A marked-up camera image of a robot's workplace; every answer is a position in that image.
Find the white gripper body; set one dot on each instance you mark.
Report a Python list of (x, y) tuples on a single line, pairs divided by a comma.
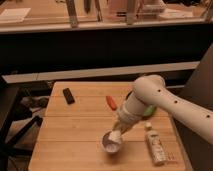
[(124, 122)]

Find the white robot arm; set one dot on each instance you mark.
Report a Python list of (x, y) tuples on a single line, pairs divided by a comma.
[(151, 91)]

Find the dark chair at right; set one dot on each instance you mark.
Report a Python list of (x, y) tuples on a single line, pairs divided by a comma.
[(199, 89)]

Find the white lotion bottle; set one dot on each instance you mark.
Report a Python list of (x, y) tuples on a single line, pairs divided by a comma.
[(155, 146)]

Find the wooden table board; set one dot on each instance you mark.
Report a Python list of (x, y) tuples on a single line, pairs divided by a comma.
[(70, 136)]

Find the black rectangular block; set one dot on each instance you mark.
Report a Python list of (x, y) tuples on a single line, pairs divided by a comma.
[(68, 96)]

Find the green bowl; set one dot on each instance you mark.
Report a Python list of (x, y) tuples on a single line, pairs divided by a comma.
[(150, 110)]

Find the white sponge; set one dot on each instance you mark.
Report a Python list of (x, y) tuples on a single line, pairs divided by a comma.
[(115, 136)]

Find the black stand at left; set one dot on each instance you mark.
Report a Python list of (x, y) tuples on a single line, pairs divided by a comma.
[(9, 101)]

